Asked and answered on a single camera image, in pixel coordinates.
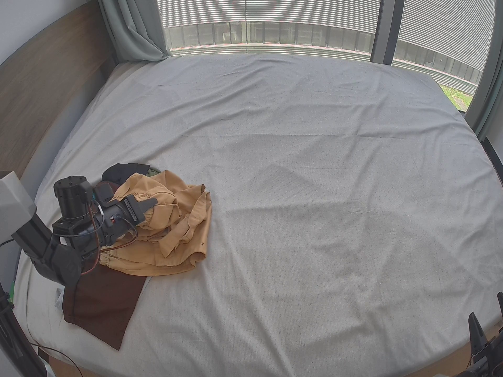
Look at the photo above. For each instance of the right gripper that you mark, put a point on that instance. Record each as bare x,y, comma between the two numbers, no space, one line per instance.
489,357

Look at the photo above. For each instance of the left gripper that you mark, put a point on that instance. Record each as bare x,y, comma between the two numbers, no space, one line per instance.
118,226

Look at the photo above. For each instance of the tan trousers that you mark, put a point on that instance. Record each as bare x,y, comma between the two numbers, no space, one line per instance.
169,210

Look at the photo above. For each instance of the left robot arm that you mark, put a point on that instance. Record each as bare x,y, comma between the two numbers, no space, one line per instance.
43,246

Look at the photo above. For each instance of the bed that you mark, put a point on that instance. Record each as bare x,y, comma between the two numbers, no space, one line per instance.
294,151

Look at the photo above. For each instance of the green garment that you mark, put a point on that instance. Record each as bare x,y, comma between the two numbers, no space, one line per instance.
154,172

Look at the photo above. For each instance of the black garment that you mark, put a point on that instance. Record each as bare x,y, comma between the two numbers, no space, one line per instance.
118,173

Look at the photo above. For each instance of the brown shorts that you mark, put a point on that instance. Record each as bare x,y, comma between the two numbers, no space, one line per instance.
102,308

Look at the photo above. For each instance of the grey-green curtain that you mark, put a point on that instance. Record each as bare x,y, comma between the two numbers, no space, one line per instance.
496,92
125,22

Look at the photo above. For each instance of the window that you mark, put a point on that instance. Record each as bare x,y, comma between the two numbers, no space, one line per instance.
275,6

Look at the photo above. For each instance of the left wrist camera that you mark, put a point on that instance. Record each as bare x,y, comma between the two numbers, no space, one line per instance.
104,193

